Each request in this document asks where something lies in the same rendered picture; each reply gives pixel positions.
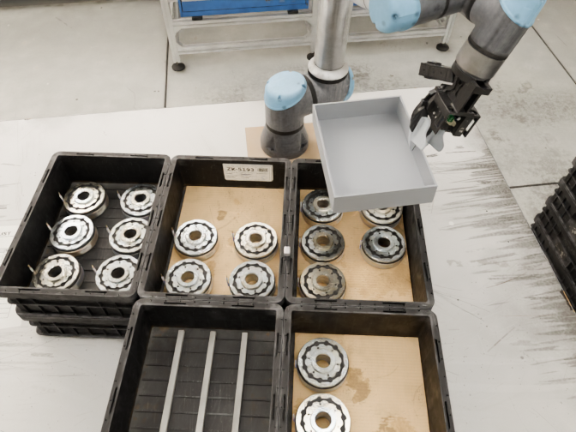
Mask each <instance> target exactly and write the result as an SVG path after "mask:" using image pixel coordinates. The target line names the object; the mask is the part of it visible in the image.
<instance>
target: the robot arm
mask: <svg viewBox="0 0 576 432"><path fill-rule="evenodd" d="M546 1H547V0H320V1H319V9H318V19H317V28H316V38H315V56H314V57H312V58H311V59H310V61H309V64H308V72H307V73H305V74H302V75H301V74H300V73H298V72H296V71H292V72H290V71H289V70H288V71H282V72H279V73H277V74H275V75H273V76H272V77H271V78H270V79H269V80H268V81H267V84H266V86H265V94H264V102H265V118H266V123H265V126H264V128H263V130H262V132H261V149H262V150H263V152H264V153H265V154H266V155H268V156H270V157H271V158H286V159H295V158H298V157H300V156H301V155H303V154H304V153H305V152H306V150H307V148H308V145H309V136H308V133H307V130H306V128H305V126H304V117H306V116H308V115H310V114H313V104H322V103H331V102H340V101H347V100H348V99H349V98H350V97H351V96H352V94H353V90H354V80H353V73H352V71H351V68H350V67H349V66H348V63H347V62H346V60H345V52H346V46H347V40H348V35H349V29H350V24H351V12H352V7H353V3H355V4H357V5H358V6H360V7H362V8H364V9H366V10H368V11H369V15H370V18H371V20H372V22H373V23H374V24H375V26H376V28H377V29H378V30H379V31H380V32H382V33H394V32H402V31H405V30H408V29H410V28H412V27H414V26H417V25H420V24H423V23H425V22H428V21H433V20H436V19H440V18H442V17H445V16H448V15H453V14H455V13H460V14H462V15H463V16H464V17H465V18H466V19H467V20H469V21H470V22H471V23H473V24H475V26H474V28H473V29H472V31H471V34H470V35H469V37H468V38H467V39H466V41H465V42H464V44H463V45H462V47H461V49H460V50H459V52H458V54H457V56H456V59H455V61H454V62H453V65H452V67H449V66H445V65H441V63H438V62H436V61H432V62H430V61H428V62H426V63H421V65H420V70H419V73H418V75H421V76H424V78H426V79H429V80H440V81H446V82H450V83H452V85H449V84H443V83H442V84H441V85H440V86H439V87H438V86H436V87H435V88H434V89H432V90H430V91H429V93H428V94H427V95H426V96H425V98H424V99H421V101H420V103H419V104H418V105H417V106H416V107H415V109H414V111H413V112H412V114H411V121H410V126H409V127H410V129H409V136H408V143H409V148H410V150H411V151H412V150H413V149H414V147H415V146H416V145H417V147H418V148H419V149H420V150H424V148H425V147H426V146H428V144H430V145H431V146H432V147H433V148H434V149H435V150H436V151H437V152H440V151H442V150H443V148H444V146H445V144H444V134H445V133H446V132H449V133H452V135H453V136H458V137H460V136H461V135H463V136H464V137H466V136H467V135H468V134H469V133H470V131H471V130H472V128H473V127H474V126H475V124H476V123H477V121H478V120H479V119H480V117H481V116H480V114H479V113H478V111H477V109H476V108H475V106H474V104H476V102H477V101H478V99H479V98H480V97H481V95H487V96H489V94H490V93H491V91H492V90H493V89H492V87H491V86H490V84H489V81H490V80H491V79H492V78H493V77H494V76H495V74H496V73H497V72H498V70H499V69H500V67H501V66H502V64H504V62H505V61H506V60H507V58H508V56H509V55H510V54H511V52H512V51H513V49H514V48H515V46H516V45H517V44H518V42H520V40H521V39H522V37H523V36H524V35H525V33H526V31H527V30H528V29H529V27H531V26H532V25H533V23H534V22H535V19H536V17H537V15H538V14H539V12H540V11H541V9H542V8H543V6H544V4H546ZM428 115H429V117H428ZM430 119H431V121H430ZM472 120H474V121H475V122H474V123H473V124H472V126H471V127H470V128H469V129H468V131H467V130H466V128H467V127H468V126H469V124H470V123H471V121H472Z"/></svg>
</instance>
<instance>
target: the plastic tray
mask: <svg viewBox="0 0 576 432"><path fill-rule="evenodd" d="M410 121H411V119H410V116H409V114H408V111H407V110H406V107H405V103H404V101H403V99H402V97H401V95H399V96H390V97H381V98H372V99H356V100H348V101H340V102H331V103H322V104H313V114H312V122H313V126H314V130H315V137H316V141H317V145H318V149H319V153H320V157H321V163H322V168H323V171H324V176H325V179H326V184H327V191H328V194H329V199H330V202H331V207H332V210H333V213H347V212H355V211H362V210H370V209H377V208H385V207H399V206H407V205H415V204H423V203H430V202H433V200H434V197H435V192H436V190H437V187H438V185H437V183H436V180H435V178H434V175H433V173H432V170H431V169H430V166H429V162H428V160H427V158H426V156H425V153H424V151H423V150H420V149H419V148H418V147H417V145H416V146H415V147H414V149H413V150H412V151H411V150H410V148H409V143H408V136H409V129H410V127H409V126H410Z"/></svg>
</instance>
